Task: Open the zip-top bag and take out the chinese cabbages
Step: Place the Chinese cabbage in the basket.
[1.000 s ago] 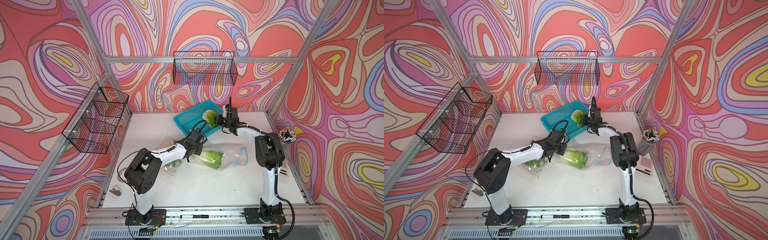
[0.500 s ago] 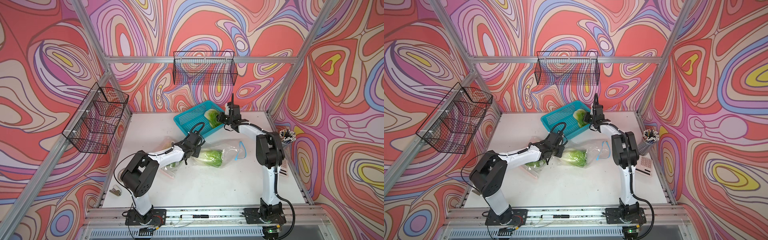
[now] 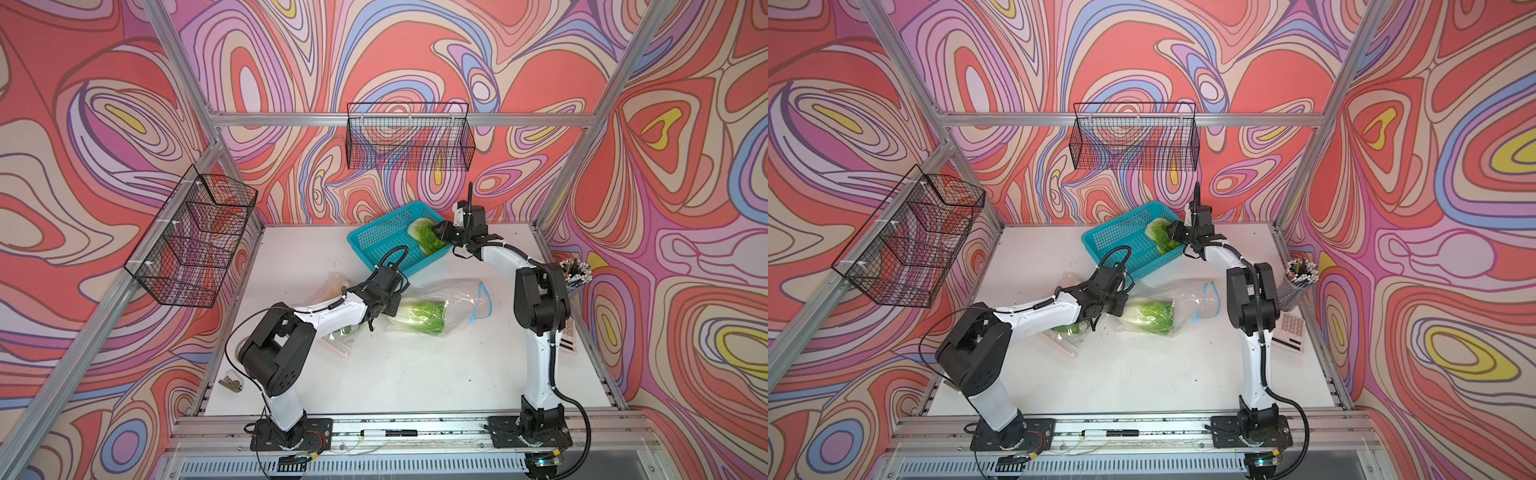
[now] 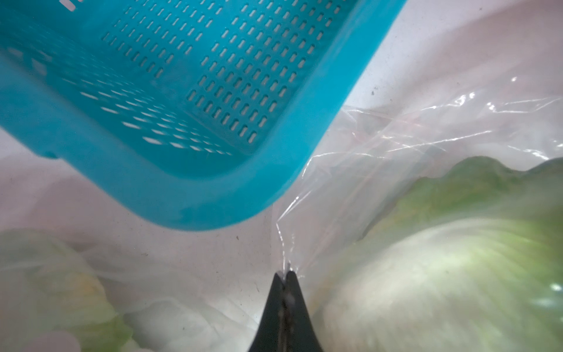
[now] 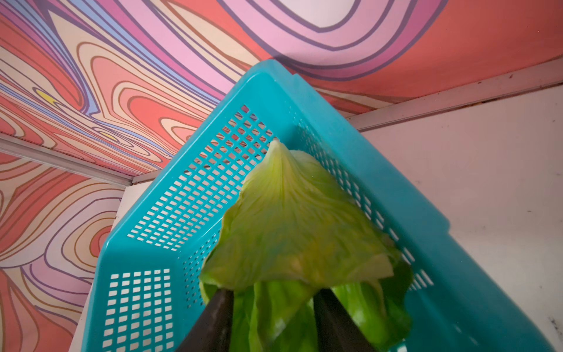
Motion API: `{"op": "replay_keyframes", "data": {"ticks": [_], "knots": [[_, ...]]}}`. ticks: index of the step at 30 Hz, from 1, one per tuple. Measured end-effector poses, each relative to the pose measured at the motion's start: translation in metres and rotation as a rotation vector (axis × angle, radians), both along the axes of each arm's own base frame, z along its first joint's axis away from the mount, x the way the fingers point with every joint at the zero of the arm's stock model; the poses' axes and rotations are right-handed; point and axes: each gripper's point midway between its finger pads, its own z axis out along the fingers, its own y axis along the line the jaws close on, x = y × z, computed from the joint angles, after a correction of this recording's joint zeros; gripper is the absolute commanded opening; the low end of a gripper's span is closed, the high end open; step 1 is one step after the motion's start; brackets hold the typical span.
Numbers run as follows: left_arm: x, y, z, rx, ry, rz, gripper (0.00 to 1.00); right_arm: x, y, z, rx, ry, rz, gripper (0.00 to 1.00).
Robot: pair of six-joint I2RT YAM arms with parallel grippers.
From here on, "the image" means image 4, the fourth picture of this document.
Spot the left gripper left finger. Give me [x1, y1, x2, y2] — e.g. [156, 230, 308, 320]
[249, 274, 284, 352]

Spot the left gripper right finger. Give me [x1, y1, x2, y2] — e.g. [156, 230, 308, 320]
[284, 271, 323, 352]

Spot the clear blue zip-top bag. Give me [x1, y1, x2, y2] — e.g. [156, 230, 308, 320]
[88, 1, 562, 351]

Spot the green chinese cabbage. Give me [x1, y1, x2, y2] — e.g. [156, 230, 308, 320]
[312, 156, 562, 351]

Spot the small perforated bag with cabbage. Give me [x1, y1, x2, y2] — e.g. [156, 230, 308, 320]
[1, 230, 139, 351]

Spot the teal plastic basket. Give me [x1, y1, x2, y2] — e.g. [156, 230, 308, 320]
[1, 0, 404, 231]

